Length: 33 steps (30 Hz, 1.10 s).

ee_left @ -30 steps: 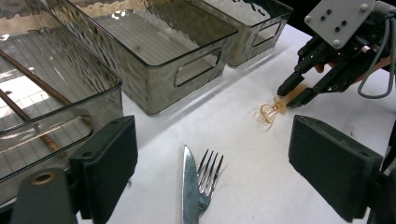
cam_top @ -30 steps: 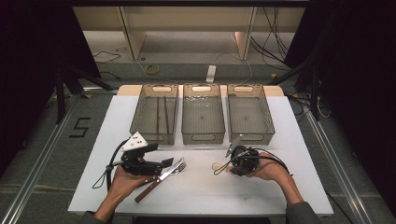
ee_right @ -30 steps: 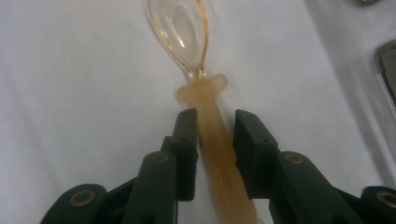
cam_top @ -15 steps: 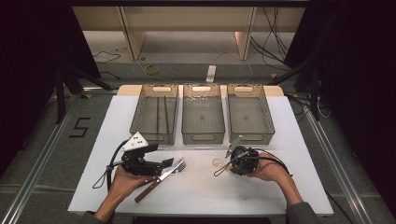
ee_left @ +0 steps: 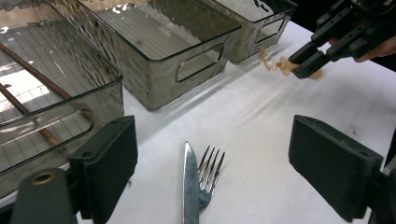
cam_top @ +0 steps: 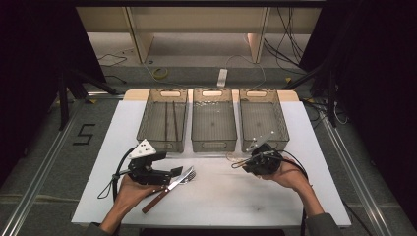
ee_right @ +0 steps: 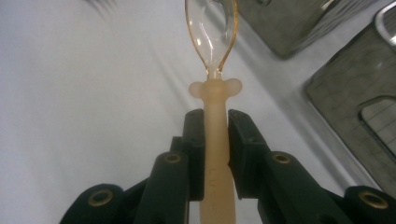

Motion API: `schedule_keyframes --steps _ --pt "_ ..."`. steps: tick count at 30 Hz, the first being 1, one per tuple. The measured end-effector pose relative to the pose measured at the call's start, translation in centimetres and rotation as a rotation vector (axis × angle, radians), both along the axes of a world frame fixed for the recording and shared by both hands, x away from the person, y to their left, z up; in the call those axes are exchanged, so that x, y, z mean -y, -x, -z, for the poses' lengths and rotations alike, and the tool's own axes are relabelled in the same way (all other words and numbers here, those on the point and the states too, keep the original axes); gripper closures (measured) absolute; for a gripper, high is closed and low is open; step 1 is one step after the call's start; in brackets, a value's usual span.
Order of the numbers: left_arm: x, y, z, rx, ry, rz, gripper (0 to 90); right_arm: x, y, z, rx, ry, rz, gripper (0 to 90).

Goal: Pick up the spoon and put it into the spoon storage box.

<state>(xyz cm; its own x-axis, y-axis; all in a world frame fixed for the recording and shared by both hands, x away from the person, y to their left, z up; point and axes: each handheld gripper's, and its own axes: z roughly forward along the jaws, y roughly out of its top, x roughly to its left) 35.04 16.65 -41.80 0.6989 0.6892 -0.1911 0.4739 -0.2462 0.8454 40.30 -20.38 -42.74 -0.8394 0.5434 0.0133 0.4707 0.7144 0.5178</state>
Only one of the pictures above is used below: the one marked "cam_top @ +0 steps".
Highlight person's left hand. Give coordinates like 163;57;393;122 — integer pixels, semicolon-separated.
112;175;163;217

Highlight yellow tape roll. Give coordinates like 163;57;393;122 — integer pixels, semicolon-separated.
152;67;169;80

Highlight light wooden shelf unit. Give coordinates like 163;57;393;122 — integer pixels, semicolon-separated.
76;6;323;65

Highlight thin black looped floor cable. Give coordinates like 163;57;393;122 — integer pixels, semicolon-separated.
96;53;128;69

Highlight brown handled table knife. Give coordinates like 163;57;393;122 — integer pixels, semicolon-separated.
141;166;195;214

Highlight translucent grey plastic bin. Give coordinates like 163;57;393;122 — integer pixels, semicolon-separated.
191;88;238;153
239;88;290;153
136;88;189;153

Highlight black curtain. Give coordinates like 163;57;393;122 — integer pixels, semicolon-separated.
299;0;417;227
0;0;106;186

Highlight metal fork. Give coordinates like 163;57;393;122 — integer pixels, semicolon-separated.
181;170;197;185

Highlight tangled cables beside table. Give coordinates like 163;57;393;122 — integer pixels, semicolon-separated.
302;97;349;130

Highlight white power strip cable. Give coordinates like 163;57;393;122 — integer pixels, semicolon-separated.
225;53;268;90

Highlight black metal stand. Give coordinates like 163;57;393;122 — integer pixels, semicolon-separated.
57;65;121;131
283;62;339;129

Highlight straight black floor cable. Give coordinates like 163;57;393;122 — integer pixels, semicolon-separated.
342;200;374;236

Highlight thin white floor cable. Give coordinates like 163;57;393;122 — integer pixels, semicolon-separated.
143;61;192;90

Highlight white power strip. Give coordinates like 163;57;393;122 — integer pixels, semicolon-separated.
216;68;228;89

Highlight black overhead beam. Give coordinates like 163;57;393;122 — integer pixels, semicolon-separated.
73;0;328;9

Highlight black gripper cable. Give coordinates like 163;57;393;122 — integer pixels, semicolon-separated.
96;147;136;202
278;149;309;236

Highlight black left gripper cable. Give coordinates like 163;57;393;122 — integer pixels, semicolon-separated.
96;147;136;202

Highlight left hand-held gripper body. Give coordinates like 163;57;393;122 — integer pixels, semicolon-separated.
127;139;172;187

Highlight person's right hand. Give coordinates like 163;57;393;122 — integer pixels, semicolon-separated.
262;158;311;193

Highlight white foam board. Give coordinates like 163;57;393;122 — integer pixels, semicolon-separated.
71;99;352;228

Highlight bundle of black cables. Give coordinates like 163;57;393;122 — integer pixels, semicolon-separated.
263;6;307;76

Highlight short black floor cable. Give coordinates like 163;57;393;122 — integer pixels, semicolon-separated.
104;75;128;86

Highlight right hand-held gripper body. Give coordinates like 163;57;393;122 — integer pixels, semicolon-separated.
243;131;283;176

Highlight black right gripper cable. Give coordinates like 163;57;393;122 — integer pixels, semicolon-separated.
278;149;309;236

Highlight light wooden table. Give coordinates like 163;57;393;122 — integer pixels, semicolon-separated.
123;88;300;102

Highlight aluminium floor rail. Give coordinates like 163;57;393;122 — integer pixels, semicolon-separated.
319;111;394;236
0;94;126;236

